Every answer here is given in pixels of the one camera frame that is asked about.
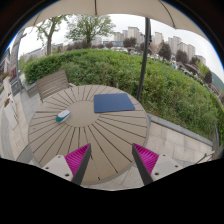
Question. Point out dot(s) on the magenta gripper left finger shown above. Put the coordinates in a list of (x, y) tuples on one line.
[(71, 167)]

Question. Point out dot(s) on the slatted wooden chair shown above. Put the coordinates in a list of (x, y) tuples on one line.
[(52, 83)]

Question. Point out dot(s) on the green hedge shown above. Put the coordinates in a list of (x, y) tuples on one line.
[(167, 93)]

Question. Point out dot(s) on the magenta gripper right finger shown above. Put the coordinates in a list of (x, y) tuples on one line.
[(153, 166)]

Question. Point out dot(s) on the dark umbrella pole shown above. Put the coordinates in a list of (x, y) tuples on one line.
[(145, 53)]

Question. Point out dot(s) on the round slatted wooden table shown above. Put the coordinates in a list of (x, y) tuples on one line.
[(110, 134)]

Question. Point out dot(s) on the beige patio umbrella canopy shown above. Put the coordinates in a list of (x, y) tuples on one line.
[(157, 10)]

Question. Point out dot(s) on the white and teal computer mouse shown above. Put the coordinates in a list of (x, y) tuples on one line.
[(62, 116)]

